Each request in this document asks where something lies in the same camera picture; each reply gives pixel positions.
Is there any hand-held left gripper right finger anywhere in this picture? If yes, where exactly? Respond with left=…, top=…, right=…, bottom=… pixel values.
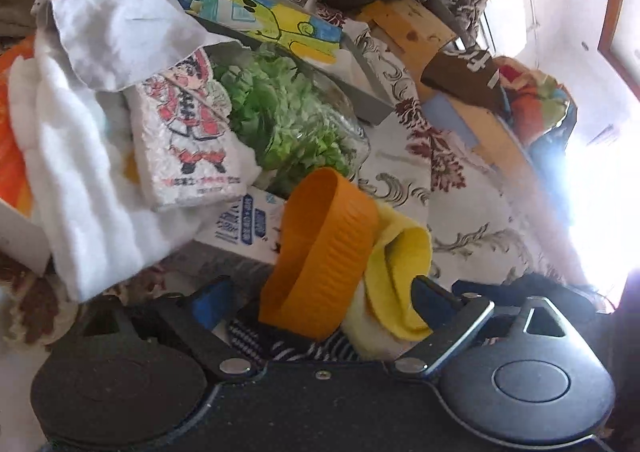
left=392, top=274, right=581, bottom=378

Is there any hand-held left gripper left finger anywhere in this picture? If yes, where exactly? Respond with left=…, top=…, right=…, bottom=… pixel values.
left=70, top=276, right=253, bottom=378

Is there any yellow cloth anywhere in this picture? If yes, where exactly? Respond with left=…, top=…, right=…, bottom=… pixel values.
left=342, top=202, right=433, bottom=358

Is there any black white striped sock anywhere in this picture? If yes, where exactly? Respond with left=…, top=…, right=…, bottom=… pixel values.
left=227, top=317, right=361, bottom=364

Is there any grey rectangular tray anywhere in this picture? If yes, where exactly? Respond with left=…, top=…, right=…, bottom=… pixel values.
left=157, top=0, right=396, bottom=125

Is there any orange white fluffy cloth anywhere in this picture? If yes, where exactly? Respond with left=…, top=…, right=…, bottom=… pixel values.
left=0, top=39, right=33, bottom=217

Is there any grey cloth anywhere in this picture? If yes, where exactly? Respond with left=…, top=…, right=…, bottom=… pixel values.
left=30, top=0, right=236, bottom=92

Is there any white blue tissue pack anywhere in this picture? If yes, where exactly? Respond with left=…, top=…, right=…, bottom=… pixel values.
left=195, top=187, right=288, bottom=265

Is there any floral bedsheet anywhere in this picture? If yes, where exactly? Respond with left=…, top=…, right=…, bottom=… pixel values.
left=0, top=0, right=601, bottom=348

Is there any dark cloth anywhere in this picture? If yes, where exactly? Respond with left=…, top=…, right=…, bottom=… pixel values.
left=452, top=272, right=621, bottom=315

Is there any light blue cloth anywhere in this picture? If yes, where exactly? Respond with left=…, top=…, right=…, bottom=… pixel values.
left=425, top=94, right=476, bottom=143

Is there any glass jar of green paper stars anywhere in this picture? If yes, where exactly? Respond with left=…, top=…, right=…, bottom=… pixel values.
left=207, top=44, right=371, bottom=197

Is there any brown garment with white print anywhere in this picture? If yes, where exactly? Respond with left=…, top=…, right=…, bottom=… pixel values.
left=420, top=46, right=506, bottom=112

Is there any colourful printed cloth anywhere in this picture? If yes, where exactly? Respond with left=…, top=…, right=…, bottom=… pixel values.
left=492, top=54, right=576, bottom=147

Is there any cartoon painting sheet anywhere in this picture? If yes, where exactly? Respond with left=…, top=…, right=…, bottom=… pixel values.
left=160, top=0, right=346, bottom=65

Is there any brown fuzzy cloth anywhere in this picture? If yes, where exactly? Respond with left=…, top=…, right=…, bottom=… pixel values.
left=0, top=0, right=46, bottom=37

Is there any wooden bed frame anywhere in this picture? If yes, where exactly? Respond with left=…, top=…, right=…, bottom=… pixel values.
left=357, top=0, right=536, bottom=173

